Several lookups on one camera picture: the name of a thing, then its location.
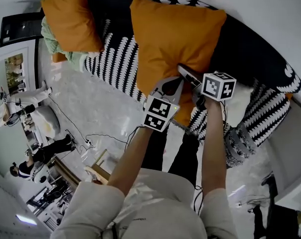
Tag person's left forearm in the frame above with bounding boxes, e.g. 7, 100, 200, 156
107, 127, 154, 198

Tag white round pouf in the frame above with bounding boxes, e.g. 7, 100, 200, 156
31, 105, 61, 138

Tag orange sofa with striped cover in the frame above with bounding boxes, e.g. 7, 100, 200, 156
83, 0, 301, 148

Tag light green knitted blanket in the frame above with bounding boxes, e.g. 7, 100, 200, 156
40, 16, 89, 72

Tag white sink cabinet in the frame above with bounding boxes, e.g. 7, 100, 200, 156
264, 93, 301, 212

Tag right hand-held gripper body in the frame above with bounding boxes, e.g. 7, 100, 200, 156
192, 71, 238, 112

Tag person's right forearm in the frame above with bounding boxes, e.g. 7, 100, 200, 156
200, 100, 228, 199

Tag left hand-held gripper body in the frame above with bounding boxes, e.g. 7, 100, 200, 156
143, 95, 180, 133

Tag person's beige sweatshirt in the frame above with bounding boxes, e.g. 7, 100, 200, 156
50, 167, 238, 239

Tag white fluffy pillow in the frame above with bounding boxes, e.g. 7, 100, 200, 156
226, 85, 255, 128

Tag grey patterned throw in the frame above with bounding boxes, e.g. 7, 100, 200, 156
223, 125, 257, 169

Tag person's black trousers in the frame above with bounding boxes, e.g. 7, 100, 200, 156
141, 125, 200, 187

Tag light wooden table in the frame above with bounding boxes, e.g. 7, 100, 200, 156
83, 148, 112, 186

